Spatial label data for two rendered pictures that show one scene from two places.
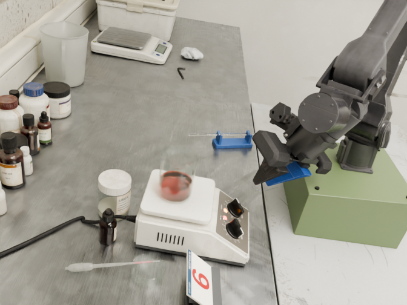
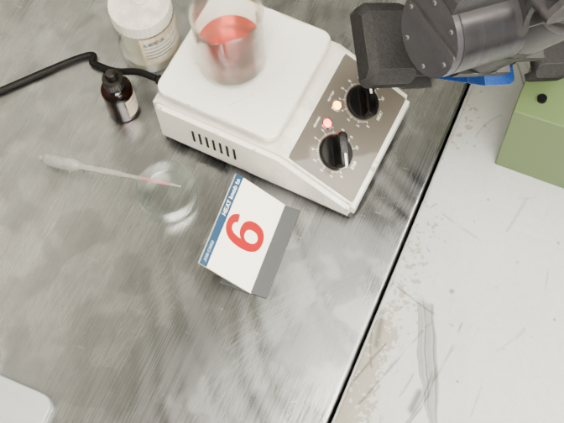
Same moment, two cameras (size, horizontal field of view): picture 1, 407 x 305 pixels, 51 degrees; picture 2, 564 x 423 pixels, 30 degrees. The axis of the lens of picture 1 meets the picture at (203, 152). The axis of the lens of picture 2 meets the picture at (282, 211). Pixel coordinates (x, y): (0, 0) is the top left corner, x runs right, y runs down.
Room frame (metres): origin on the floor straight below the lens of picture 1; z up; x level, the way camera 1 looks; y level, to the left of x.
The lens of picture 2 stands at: (0.18, -0.25, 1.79)
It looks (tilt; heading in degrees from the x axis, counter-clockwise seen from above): 67 degrees down; 32
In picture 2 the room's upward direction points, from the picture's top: 5 degrees counter-clockwise
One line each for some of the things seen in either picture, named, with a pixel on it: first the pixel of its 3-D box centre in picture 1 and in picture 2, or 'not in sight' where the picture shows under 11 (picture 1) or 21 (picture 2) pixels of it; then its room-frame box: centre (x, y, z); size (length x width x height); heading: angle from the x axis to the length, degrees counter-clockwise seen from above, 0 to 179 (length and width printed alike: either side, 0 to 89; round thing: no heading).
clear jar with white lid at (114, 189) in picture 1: (114, 195); (145, 26); (0.60, 0.15, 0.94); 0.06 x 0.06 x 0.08
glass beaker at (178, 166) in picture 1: (176, 177); (227, 39); (0.58, 0.04, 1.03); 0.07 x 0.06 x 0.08; 6
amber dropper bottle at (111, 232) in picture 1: (108, 224); (117, 91); (0.53, 0.14, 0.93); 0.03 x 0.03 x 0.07
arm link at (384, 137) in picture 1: (367, 127); not in sight; (0.76, -0.31, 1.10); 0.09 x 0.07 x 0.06; 55
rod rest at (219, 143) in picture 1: (233, 138); not in sight; (0.93, -0.07, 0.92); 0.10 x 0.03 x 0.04; 112
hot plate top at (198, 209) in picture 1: (179, 195); (244, 64); (0.58, 0.03, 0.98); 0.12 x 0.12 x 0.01; 1
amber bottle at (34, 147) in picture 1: (29, 134); not in sight; (0.74, 0.37, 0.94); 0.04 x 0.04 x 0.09
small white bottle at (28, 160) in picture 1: (25, 160); not in sight; (0.67, 0.34, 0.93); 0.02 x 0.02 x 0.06
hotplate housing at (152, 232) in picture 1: (190, 216); (273, 99); (0.58, 0.00, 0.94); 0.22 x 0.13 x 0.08; 91
